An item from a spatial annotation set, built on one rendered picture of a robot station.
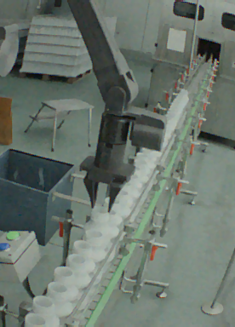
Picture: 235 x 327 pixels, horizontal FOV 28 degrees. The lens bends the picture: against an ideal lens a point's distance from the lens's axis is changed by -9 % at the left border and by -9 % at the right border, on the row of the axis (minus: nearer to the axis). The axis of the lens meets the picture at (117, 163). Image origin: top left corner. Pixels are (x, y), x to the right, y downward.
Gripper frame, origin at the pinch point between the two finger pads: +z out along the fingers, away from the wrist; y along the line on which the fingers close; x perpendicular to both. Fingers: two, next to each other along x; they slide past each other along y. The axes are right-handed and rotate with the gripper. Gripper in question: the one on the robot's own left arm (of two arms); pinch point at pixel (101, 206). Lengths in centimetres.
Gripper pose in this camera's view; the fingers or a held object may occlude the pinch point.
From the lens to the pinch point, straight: 105.9
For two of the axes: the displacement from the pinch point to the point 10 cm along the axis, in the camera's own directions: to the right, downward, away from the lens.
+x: -2.4, 3.1, -9.2
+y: -9.6, -2.3, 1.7
